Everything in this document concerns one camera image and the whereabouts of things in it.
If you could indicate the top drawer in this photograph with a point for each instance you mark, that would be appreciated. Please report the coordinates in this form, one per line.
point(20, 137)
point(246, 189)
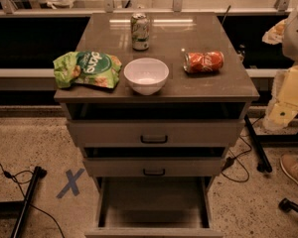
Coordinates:
point(155, 133)

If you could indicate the green white soda can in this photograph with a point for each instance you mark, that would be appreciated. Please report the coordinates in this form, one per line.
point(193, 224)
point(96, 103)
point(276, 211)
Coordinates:
point(140, 31)

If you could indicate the white bowl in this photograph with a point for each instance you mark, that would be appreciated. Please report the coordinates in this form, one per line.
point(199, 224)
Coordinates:
point(146, 76)

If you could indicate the black stand leg left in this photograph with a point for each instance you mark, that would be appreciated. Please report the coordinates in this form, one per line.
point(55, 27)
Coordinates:
point(38, 173)

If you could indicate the black stand leg right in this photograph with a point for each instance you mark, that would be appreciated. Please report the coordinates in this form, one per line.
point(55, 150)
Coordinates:
point(263, 163)

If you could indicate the brown shoe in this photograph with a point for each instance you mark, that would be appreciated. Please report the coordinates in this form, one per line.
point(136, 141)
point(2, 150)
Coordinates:
point(289, 165)

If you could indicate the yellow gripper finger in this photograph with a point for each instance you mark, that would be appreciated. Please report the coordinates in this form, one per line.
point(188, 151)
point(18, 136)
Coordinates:
point(283, 106)

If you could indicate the red coke can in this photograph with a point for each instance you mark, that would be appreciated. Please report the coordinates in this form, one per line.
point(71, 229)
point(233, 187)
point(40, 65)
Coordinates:
point(203, 62)

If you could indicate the black stand leg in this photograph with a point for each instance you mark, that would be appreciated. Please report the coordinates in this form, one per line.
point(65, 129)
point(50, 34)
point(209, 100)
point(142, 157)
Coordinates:
point(38, 173)
point(263, 163)

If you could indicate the middle drawer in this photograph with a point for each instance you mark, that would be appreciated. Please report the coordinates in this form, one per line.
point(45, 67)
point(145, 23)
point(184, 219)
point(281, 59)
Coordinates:
point(153, 167)

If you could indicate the green chip bag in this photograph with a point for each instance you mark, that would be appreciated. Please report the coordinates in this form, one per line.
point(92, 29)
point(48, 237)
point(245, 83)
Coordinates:
point(88, 68)

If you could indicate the black caster leg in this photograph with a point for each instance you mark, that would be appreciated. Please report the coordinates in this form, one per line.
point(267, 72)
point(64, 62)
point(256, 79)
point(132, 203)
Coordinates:
point(287, 205)

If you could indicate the open bottom drawer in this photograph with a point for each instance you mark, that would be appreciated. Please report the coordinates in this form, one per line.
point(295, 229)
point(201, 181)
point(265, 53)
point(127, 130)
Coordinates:
point(153, 207)

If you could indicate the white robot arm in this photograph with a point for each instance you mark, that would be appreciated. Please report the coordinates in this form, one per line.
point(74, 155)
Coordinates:
point(285, 33)

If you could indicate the grey drawer cabinet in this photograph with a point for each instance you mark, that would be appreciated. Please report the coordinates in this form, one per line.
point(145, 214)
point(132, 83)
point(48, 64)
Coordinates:
point(224, 94)

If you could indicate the blue tape cross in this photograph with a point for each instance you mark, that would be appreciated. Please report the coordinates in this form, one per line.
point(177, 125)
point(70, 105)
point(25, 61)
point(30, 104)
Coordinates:
point(71, 184)

